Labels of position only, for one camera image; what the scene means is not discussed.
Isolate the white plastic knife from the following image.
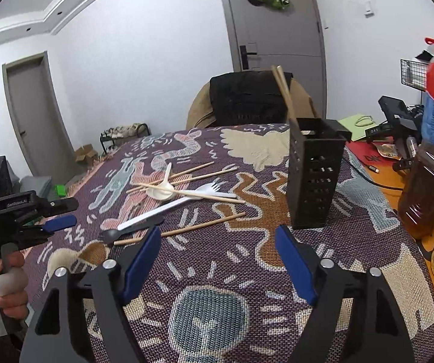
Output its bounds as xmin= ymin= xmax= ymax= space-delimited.
xmin=172 ymin=191 xmax=237 ymax=199

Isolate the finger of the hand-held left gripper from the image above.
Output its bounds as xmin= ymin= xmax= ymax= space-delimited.
xmin=36 ymin=197 xmax=79 ymax=218
xmin=21 ymin=214 xmax=78 ymax=240

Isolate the plain grey door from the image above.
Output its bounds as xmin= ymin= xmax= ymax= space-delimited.
xmin=2 ymin=51 xmax=77 ymax=186

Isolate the grey door with black lock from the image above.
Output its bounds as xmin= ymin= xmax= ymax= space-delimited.
xmin=216 ymin=0 xmax=327 ymax=122

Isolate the black plastic spoon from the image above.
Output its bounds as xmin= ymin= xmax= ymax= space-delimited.
xmin=102 ymin=216 xmax=165 ymax=243

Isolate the black electronic device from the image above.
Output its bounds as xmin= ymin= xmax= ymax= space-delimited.
xmin=377 ymin=96 xmax=423 ymax=137

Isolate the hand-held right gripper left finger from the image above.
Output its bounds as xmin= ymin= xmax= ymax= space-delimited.
xmin=20 ymin=227 xmax=162 ymax=363

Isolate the brown oil bottle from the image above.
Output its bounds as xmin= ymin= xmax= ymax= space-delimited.
xmin=397 ymin=142 xmax=434 ymax=240

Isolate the black wire basket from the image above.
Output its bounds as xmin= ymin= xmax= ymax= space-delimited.
xmin=400 ymin=59 xmax=429 ymax=91

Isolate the black shoe rack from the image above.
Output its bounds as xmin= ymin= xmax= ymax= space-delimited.
xmin=100 ymin=123 xmax=151 ymax=155

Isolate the orange desk mat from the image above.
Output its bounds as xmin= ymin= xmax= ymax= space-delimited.
xmin=347 ymin=140 xmax=434 ymax=273

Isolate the tan chair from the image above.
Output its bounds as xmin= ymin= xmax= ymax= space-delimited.
xmin=186 ymin=77 xmax=319 ymax=131

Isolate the pair of pale shoes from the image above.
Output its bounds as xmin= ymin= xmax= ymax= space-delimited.
xmin=102 ymin=123 xmax=150 ymax=139

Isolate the black door lock handle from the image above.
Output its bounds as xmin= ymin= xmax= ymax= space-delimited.
xmin=240 ymin=44 xmax=258 ymax=70

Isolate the white plastic fork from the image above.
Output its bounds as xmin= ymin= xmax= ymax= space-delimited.
xmin=117 ymin=182 xmax=218 ymax=232

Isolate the black cable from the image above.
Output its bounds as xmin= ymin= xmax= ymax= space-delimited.
xmin=347 ymin=151 xmax=406 ymax=191

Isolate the green paper sheet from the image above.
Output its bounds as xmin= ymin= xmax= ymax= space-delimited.
xmin=338 ymin=113 xmax=387 ymax=142

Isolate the cardboard box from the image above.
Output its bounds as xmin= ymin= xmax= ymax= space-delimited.
xmin=74 ymin=144 xmax=100 ymax=165

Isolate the snack packet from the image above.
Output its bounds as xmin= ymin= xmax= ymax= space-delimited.
xmin=376 ymin=144 xmax=401 ymax=159

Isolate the black perforated utensil holder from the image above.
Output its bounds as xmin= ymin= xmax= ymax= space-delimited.
xmin=288 ymin=117 xmax=352 ymax=231

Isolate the wooden chopstick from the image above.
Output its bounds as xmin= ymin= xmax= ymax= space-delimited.
xmin=138 ymin=183 xmax=247 ymax=203
xmin=126 ymin=161 xmax=215 ymax=194
xmin=141 ymin=167 xmax=238 ymax=192
xmin=276 ymin=65 xmax=301 ymax=131
xmin=113 ymin=214 xmax=247 ymax=245
xmin=271 ymin=66 xmax=297 ymax=129

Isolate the black fuzzy cushion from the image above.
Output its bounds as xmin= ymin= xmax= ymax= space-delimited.
xmin=209 ymin=70 xmax=297 ymax=127

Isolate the printed woven blanket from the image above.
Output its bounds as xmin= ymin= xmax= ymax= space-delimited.
xmin=22 ymin=123 xmax=434 ymax=363

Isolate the white soup spoon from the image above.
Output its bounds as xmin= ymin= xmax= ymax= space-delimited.
xmin=147 ymin=162 xmax=175 ymax=200

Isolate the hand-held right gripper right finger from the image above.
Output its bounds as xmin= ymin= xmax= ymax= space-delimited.
xmin=275 ymin=225 xmax=416 ymax=363

